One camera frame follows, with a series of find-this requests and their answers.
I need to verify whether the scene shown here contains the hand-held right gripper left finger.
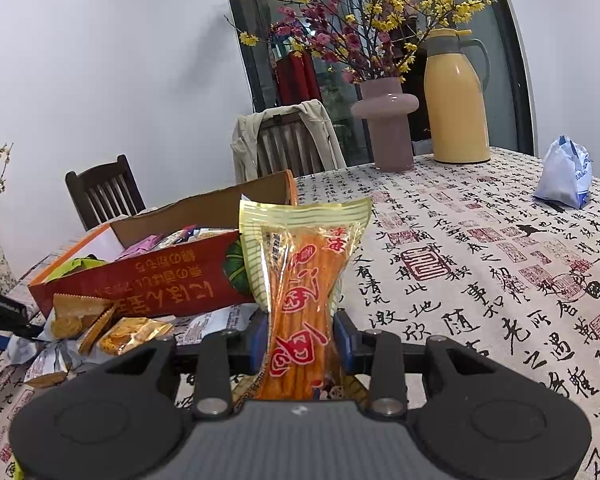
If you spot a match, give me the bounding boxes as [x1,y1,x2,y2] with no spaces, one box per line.
[102,311,269,417]

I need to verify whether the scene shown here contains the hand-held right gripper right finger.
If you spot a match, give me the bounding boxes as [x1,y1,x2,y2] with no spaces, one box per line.
[334,310,487,417]

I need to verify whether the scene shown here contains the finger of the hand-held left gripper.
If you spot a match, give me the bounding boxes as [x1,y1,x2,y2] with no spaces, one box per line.
[0,286,47,342]

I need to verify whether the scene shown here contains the long white snack packet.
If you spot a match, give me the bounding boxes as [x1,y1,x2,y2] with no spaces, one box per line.
[172,309,254,347]

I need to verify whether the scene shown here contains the small white snack packet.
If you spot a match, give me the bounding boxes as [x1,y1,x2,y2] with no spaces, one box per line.
[9,334,72,387]

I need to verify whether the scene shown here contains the orange stick snack packet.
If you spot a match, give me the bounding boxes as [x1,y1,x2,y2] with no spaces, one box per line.
[232,197,374,403]

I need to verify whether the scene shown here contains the green snack packet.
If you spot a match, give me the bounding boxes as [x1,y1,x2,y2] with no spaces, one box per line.
[46,257,109,282]

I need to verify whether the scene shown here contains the red cardboard box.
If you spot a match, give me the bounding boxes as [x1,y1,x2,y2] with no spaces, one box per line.
[27,170,299,319]

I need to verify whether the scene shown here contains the pile of assorted snacks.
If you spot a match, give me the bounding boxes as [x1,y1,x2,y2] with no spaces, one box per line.
[125,226,242,262]

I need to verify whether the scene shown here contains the yellow chip snack packet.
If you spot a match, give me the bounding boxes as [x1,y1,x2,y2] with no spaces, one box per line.
[97,317,176,357]

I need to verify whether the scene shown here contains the small pink snack packet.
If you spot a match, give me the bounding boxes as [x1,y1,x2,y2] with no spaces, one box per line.
[124,233,169,261]

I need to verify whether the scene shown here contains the dark wooden chair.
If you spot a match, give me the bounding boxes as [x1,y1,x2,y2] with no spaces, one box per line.
[64,154,146,231]

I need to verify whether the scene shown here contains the brown slatted wooden chair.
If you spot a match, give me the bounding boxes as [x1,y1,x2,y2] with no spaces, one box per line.
[237,106,331,177]

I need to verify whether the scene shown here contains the chair with beige jacket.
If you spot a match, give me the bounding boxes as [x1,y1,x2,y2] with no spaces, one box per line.
[231,99,349,184]

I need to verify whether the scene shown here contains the pink vase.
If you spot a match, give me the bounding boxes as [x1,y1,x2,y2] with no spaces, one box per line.
[350,77,420,172]

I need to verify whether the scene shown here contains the yellow thermos jug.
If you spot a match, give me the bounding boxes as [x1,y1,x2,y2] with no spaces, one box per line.
[423,28,492,165]

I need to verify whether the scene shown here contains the blue white plastic bag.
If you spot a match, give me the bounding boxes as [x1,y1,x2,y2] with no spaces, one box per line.
[533,135,594,210]

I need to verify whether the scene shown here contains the yellow pink flower branches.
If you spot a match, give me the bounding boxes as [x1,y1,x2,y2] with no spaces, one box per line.
[225,0,504,84]

